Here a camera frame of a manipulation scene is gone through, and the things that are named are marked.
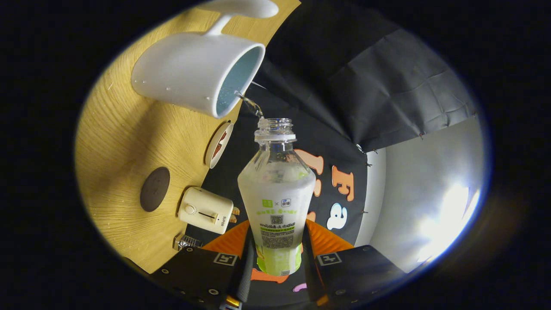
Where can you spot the white toaster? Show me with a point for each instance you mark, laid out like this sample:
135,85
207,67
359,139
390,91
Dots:
204,209

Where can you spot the small white oval plate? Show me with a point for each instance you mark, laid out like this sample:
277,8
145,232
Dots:
213,155

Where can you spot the black backdrop cloth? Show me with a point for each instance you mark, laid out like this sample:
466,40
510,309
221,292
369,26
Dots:
387,86

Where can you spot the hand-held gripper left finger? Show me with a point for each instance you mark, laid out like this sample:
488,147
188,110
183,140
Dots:
244,271

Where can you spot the white green label juice bottle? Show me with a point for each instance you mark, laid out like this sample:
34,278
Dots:
277,193

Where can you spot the wooden table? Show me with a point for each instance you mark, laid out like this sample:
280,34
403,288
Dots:
120,142

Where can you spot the white cup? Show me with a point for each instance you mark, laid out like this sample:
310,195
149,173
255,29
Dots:
185,69

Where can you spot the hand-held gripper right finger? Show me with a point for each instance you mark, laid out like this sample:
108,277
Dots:
309,275

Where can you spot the dark round coaster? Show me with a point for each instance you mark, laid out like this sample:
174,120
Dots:
155,189

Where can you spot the clear juice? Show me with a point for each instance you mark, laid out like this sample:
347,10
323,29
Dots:
252,104

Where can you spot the dark red snack pieces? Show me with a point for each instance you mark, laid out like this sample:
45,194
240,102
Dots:
218,146

